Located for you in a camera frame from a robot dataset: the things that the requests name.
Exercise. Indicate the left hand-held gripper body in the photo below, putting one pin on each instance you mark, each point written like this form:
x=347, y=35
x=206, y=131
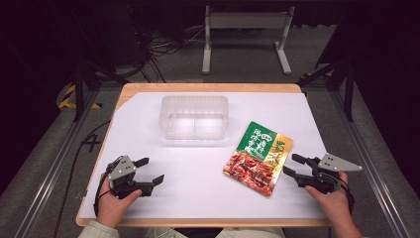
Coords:
x=123, y=172

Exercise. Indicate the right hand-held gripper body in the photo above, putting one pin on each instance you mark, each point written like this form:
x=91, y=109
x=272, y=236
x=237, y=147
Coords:
x=325, y=173

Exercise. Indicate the green and red snack packet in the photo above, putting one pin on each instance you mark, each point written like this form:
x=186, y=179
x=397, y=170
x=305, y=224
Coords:
x=261, y=158

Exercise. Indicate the clear plastic container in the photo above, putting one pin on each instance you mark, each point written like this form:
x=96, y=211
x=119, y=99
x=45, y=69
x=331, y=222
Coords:
x=194, y=115

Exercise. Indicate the person's right hand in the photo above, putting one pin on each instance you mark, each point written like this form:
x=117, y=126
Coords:
x=332, y=203

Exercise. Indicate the person's left hand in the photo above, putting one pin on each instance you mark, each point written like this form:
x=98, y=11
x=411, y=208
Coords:
x=112, y=206

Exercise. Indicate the white table mat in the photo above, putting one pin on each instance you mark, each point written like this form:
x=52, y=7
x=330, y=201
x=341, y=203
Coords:
x=198, y=188

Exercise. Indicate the person's light clothing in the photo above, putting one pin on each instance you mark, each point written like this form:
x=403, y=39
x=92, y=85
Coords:
x=251, y=233

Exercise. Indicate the yellow black hazard tape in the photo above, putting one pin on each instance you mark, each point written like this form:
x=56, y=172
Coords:
x=67, y=95

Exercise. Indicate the white metal stand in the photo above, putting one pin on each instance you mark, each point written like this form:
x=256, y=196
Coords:
x=207, y=49

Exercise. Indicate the aluminium floor rail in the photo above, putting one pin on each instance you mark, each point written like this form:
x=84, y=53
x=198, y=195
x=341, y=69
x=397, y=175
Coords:
x=373, y=165
x=56, y=165

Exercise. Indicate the black metal frame stand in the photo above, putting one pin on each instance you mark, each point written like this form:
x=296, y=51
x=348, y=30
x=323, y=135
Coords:
x=79, y=92
x=349, y=92

